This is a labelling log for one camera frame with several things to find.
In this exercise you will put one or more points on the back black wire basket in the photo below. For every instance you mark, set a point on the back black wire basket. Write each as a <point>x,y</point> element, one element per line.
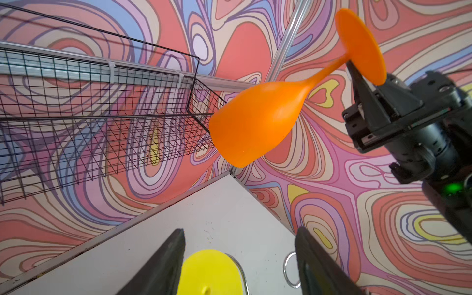
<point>69,118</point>

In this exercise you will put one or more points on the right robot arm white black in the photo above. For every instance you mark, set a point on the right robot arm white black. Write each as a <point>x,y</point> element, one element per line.
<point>427,128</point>

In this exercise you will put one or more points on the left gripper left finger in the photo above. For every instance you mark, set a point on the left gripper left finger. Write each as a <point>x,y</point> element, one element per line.
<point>161,273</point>

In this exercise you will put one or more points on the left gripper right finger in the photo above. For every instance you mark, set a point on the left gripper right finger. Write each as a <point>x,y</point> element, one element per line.
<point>318,272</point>

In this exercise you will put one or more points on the orange wine glass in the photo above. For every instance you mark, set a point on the orange wine glass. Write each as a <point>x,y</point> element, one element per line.
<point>259,118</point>

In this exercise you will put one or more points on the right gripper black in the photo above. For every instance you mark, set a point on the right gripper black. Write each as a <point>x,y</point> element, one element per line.
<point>393,111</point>

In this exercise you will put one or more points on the back yellow wine glass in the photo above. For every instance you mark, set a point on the back yellow wine glass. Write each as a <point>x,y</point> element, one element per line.
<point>210,272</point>

